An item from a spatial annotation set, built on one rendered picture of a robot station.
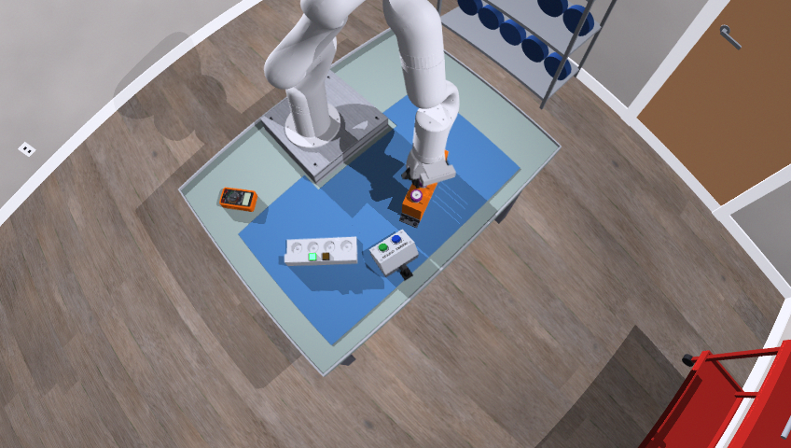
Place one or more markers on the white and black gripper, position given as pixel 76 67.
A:
pixel 414 169

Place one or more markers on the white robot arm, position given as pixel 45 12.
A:
pixel 418 30

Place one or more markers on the orange tube rack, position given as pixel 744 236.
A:
pixel 414 209

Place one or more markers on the blue flat mat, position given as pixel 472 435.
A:
pixel 364 200

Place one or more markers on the orange digital multimeter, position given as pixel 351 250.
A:
pixel 239 199

